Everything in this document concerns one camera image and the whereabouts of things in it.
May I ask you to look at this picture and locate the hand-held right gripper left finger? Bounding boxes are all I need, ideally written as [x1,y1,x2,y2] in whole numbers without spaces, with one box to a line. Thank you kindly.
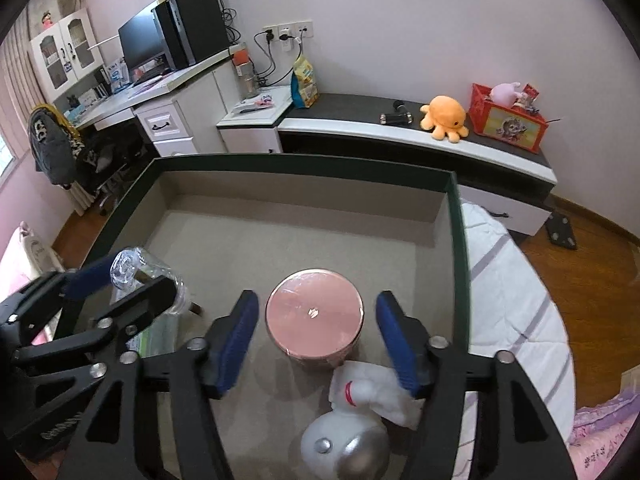
[55,289,261,480]

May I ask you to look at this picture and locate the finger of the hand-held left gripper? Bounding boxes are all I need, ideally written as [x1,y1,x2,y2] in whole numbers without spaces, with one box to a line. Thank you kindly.
[0,255,123,351]
[10,276,181,386]

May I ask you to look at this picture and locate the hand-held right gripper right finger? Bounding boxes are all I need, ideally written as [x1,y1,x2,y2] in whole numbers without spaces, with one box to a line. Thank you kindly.
[375,290,571,480]

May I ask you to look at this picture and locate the clear plastic bag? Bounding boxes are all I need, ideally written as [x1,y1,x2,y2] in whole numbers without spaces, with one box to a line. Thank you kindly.
[109,246,193,316]

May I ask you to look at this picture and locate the rose gold round canister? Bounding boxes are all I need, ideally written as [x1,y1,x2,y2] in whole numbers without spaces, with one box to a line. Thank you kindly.
[264,269,366,371]

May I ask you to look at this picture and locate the pink storage box green rim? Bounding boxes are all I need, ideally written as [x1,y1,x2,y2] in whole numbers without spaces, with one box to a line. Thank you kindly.
[75,154,473,480]

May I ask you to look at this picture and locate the white plush toy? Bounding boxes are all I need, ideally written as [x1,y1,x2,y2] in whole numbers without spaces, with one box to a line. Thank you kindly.
[329,360,426,430]

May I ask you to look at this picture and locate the pink bedding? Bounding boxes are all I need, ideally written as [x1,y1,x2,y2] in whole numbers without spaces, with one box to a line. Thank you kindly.
[0,220,66,311]

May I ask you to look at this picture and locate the white striped bed sheet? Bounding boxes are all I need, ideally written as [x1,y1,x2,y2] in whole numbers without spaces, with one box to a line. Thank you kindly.
[460,200,576,446]

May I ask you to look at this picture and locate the black office chair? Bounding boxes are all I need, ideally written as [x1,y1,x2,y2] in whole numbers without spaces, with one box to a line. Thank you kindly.
[75,125,148,211]

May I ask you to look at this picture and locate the white desk with drawers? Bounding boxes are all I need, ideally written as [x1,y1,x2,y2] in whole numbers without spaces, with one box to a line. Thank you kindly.
[65,52,236,158]

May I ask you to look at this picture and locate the white nightstand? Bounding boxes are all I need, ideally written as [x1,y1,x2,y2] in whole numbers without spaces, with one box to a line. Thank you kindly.
[216,85,293,155]

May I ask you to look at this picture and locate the black floor scale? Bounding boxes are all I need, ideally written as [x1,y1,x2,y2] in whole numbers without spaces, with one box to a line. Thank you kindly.
[545,210,578,251]

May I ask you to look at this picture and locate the blue white packet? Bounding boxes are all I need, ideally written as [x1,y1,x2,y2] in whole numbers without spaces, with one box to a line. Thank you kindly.
[106,59,127,94]

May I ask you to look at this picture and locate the low black white cabinet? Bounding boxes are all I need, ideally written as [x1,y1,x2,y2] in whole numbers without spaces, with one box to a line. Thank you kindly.
[277,92,558,238]

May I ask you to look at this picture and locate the pink floral quilt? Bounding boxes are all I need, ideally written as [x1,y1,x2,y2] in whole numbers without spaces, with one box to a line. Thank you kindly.
[567,370,640,480]

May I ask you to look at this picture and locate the white glass door cupboard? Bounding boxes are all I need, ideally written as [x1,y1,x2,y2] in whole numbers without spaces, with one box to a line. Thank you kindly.
[30,7,108,103]

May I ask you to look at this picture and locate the orange octopus plush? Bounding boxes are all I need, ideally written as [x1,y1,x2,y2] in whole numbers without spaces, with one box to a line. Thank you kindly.
[419,95,470,142]

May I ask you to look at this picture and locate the orange lid bottle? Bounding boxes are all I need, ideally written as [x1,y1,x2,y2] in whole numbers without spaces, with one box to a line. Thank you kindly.
[234,50,258,101]

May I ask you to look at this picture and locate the black computer monitor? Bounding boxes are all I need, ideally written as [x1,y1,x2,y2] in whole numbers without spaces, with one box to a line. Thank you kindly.
[117,10,168,76]

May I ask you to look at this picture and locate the red plastic crate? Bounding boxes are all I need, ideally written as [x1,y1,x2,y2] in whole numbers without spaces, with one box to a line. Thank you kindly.
[467,82,551,154]

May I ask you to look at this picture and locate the yellow blue snack bag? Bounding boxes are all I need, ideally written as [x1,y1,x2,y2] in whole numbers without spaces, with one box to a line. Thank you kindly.
[291,55,320,109]

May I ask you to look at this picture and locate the pink plush toy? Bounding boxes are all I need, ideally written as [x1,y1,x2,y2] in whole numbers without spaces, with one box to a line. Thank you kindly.
[489,81,523,107]

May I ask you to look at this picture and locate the black computer tower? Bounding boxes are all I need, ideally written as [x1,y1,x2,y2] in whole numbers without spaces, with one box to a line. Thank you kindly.
[152,0,231,68]

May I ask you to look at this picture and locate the black charger cable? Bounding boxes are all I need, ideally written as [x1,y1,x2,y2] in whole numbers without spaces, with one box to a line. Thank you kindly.
[252,30,283,88]

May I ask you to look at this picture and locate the white wall outlets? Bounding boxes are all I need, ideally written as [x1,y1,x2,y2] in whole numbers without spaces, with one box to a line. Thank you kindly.
[262,20,314,43]

